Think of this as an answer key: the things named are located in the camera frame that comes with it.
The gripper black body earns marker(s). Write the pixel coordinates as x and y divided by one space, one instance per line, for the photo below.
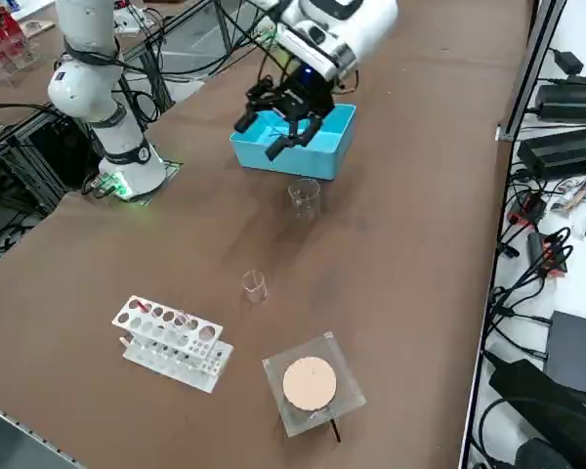
305 98

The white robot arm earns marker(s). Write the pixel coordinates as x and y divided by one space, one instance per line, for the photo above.
88 93

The blue plastic bin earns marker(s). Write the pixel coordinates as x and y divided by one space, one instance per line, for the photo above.
293 163

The large glass beaker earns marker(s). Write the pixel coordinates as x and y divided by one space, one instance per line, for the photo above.
304 200

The small glass beaker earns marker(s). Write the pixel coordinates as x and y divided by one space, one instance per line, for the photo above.
255 290

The orange and black device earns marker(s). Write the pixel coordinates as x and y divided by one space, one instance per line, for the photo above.
527 210
549 256

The large black power brick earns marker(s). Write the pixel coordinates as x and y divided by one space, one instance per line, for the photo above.
561 151
571 102

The red acrylic rack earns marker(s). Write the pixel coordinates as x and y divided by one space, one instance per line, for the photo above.
5 44

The small black power adapter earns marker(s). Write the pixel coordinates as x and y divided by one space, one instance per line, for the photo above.
569 61

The white test tube rack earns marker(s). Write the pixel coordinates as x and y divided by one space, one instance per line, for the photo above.
210 381

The dark grey flat box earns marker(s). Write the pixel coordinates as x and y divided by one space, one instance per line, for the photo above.
578 352

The aluminium frame post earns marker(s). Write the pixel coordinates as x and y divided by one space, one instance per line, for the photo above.
528 73

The black metal frame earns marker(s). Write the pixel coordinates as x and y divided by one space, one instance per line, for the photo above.
44 146

